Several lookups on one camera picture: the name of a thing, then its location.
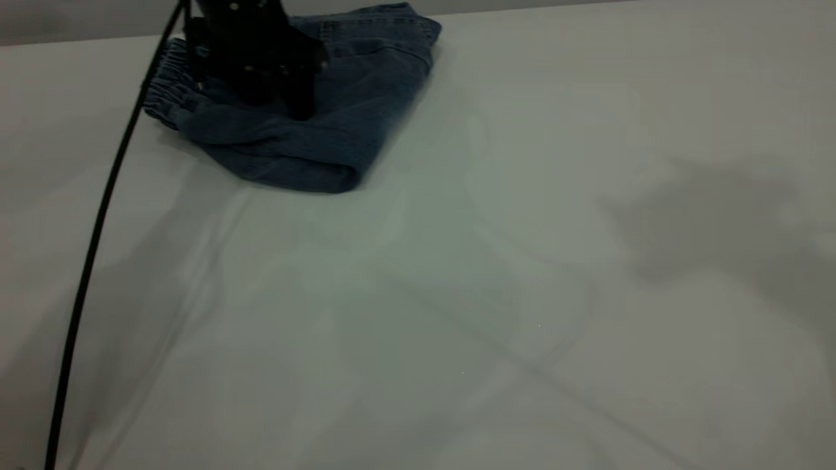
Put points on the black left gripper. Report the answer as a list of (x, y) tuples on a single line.
[(255, 39)]

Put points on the blue denim shorts basketball print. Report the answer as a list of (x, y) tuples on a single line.
[(366, 98)]

